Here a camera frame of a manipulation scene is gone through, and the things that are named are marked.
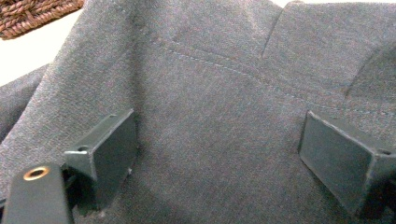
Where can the brown woven basket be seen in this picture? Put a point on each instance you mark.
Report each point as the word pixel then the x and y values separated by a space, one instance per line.
pixel 28 14

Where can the grey pants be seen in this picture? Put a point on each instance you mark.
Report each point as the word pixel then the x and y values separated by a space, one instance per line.
pixel 202 102

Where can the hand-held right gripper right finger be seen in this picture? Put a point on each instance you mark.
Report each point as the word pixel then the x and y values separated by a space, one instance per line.
pixel 339 165

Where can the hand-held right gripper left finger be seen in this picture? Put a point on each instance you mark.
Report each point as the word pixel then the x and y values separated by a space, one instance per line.
pixel 106 155

